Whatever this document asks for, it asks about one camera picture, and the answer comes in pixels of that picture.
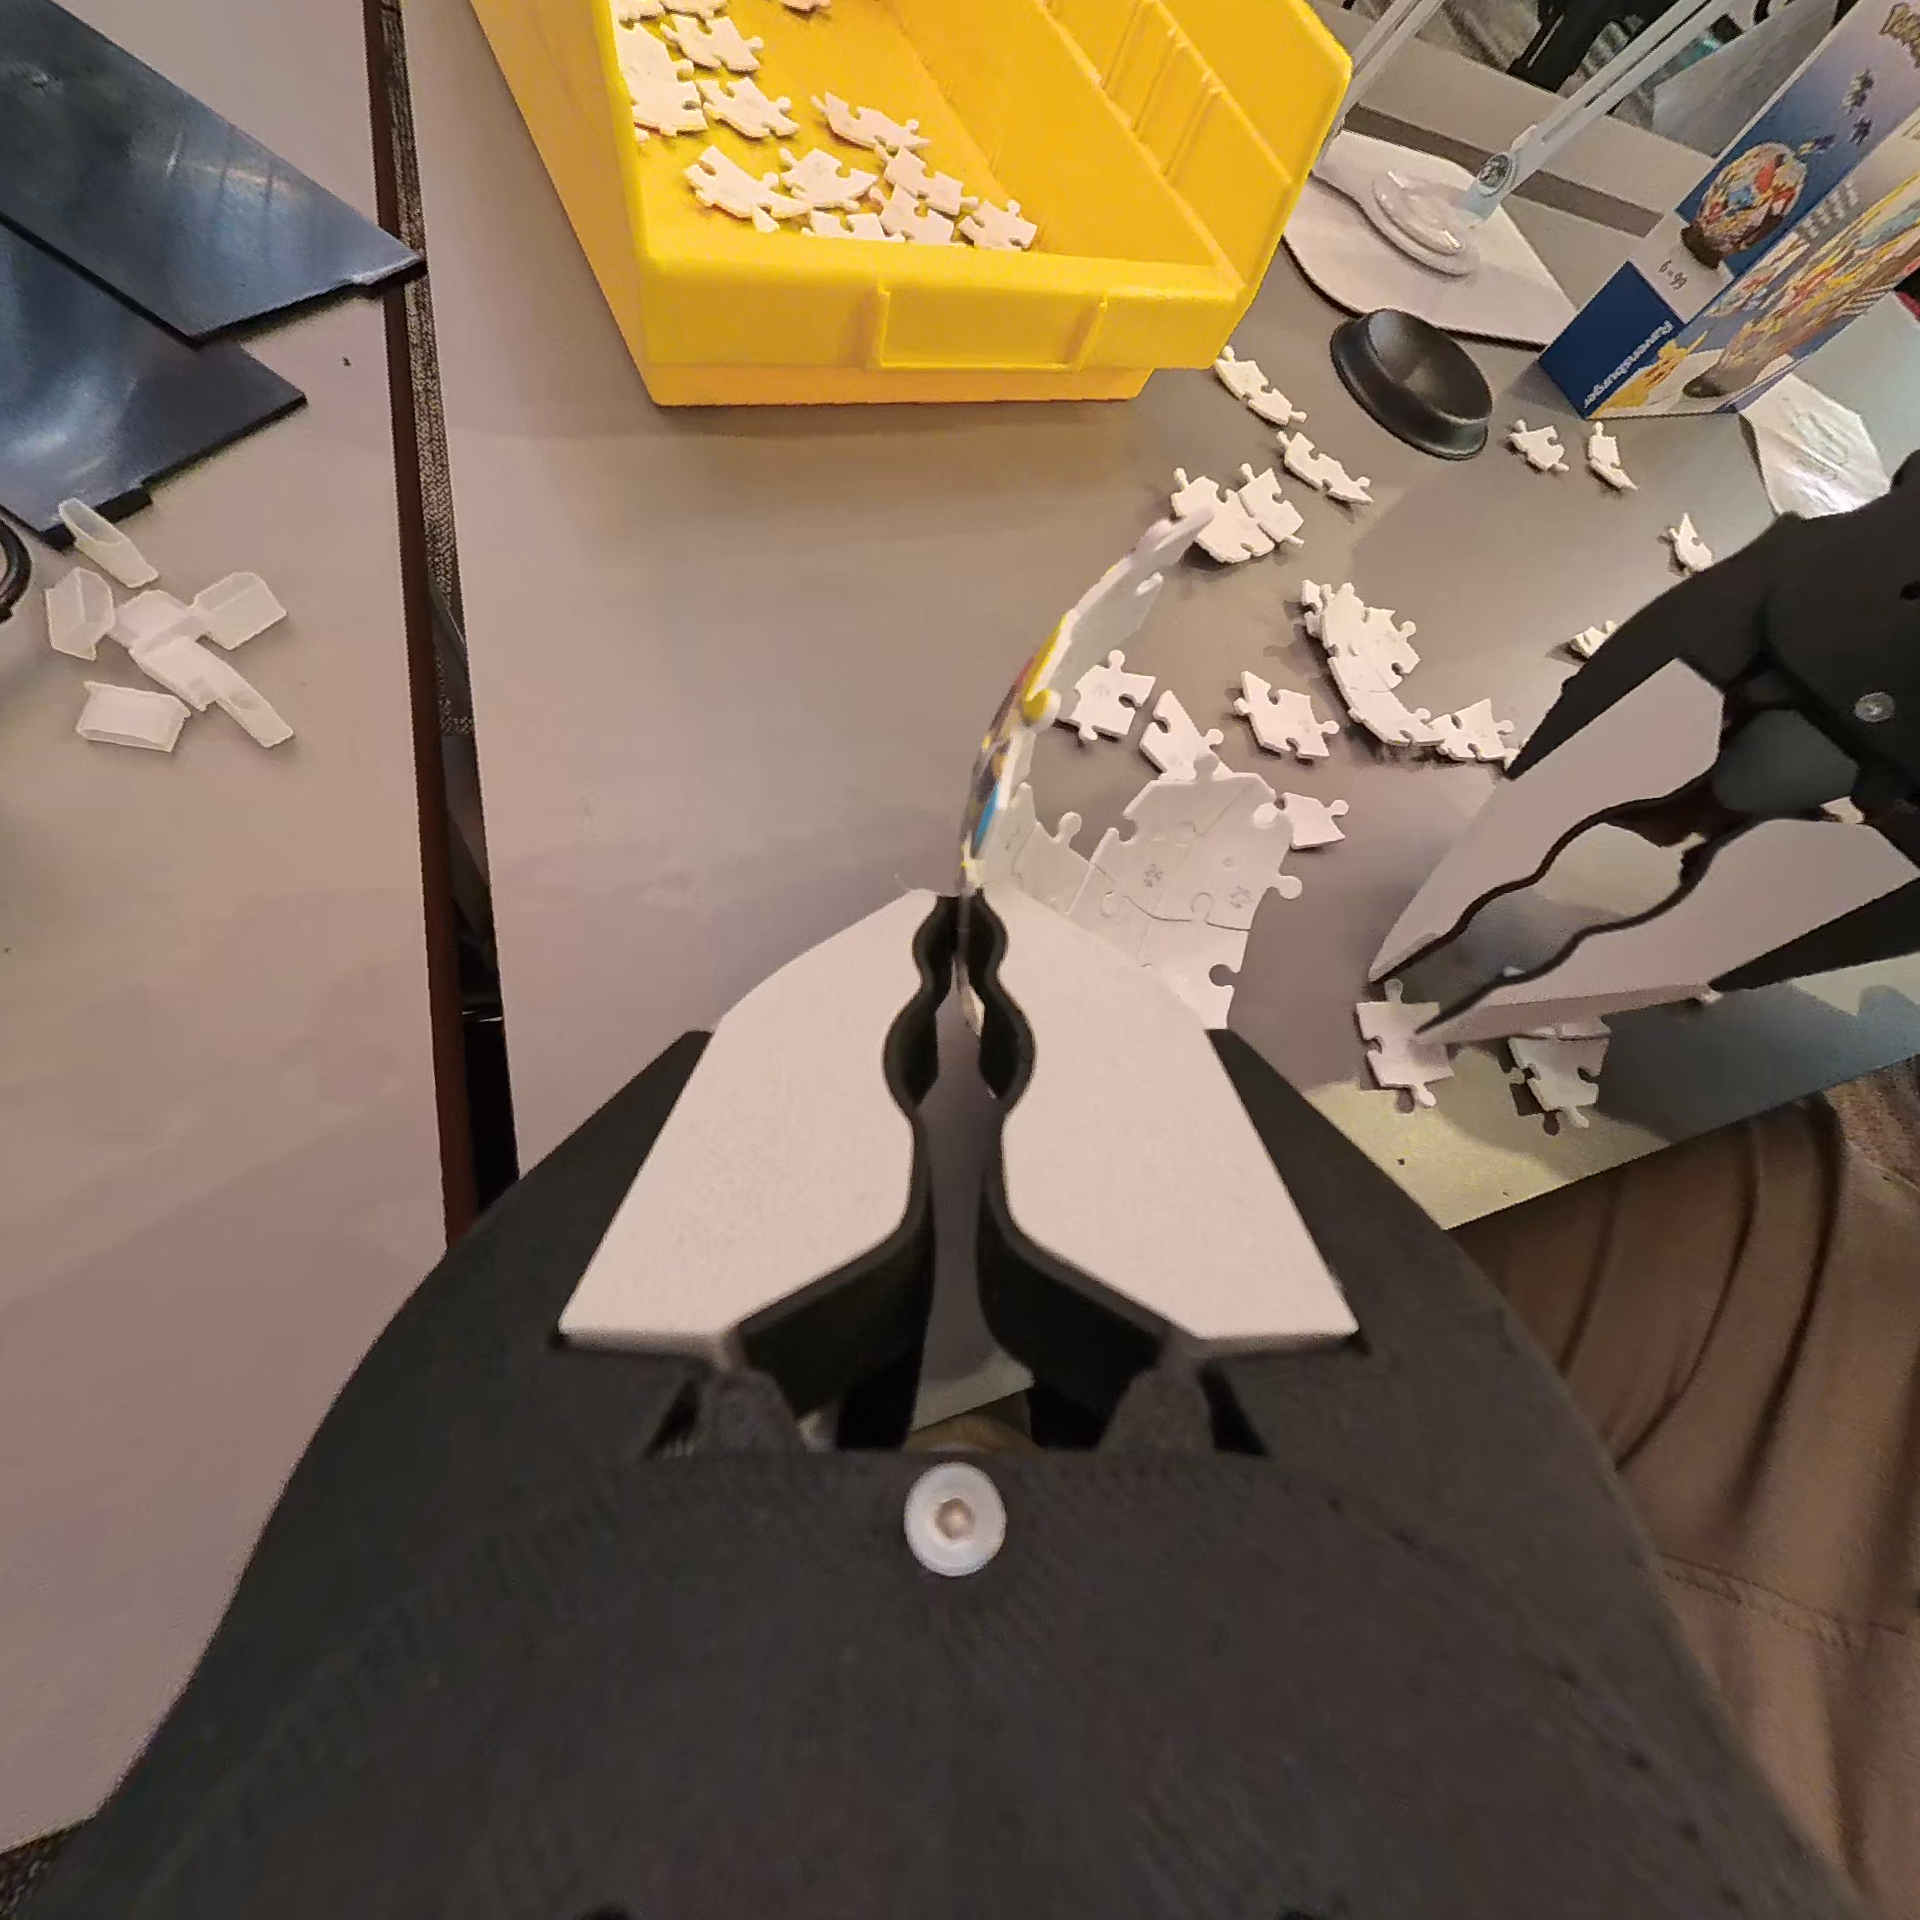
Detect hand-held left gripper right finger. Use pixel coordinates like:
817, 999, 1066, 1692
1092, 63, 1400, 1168
971, 887, 1364, 1455

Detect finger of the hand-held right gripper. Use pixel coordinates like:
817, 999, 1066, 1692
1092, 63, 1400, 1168
1368, 705, 1730, 986
1410, 817, 1920, 1047

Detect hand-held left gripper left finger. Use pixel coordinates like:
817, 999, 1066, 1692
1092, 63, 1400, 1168
555, 887, 953, 1455

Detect partly built puzzle ball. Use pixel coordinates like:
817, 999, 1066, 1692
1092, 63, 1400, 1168
950, 511, 1306, 1039

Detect blue puzzle box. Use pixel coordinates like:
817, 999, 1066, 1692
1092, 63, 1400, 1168
1537, 0, 1920, 423

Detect scattered white puzzle pieces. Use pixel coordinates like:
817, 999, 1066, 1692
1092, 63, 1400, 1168
1054, 345, 1718, 1130

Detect heap of binned puzzle pieces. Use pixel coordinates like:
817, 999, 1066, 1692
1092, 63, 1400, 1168
612, 0, 1041, 253

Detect white paper leaflet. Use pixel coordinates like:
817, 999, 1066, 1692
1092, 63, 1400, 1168
1739, 375, 1920, 520

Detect joined white jigsaw strip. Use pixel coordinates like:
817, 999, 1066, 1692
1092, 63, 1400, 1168
1296, 576, 1521, 769

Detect person's beige trousers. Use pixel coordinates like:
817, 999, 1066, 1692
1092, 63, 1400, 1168
1446, 1056, 1920, 1920

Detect black round base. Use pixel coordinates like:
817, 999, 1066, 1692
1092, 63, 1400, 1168
1330, 306, 1497, 463

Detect clear plastic display stand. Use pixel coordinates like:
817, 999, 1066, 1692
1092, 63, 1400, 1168
1320, 0, 1764, 280

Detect heap of clear plastic caps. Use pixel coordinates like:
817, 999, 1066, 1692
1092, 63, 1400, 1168
41, 499, 297, 751

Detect yellow plastic bin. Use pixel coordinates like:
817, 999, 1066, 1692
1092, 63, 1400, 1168
469, 0, 1356, 409

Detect dark plastic panel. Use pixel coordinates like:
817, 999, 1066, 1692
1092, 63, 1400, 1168
0, 0, 426, 345
0, 224, 308, 531

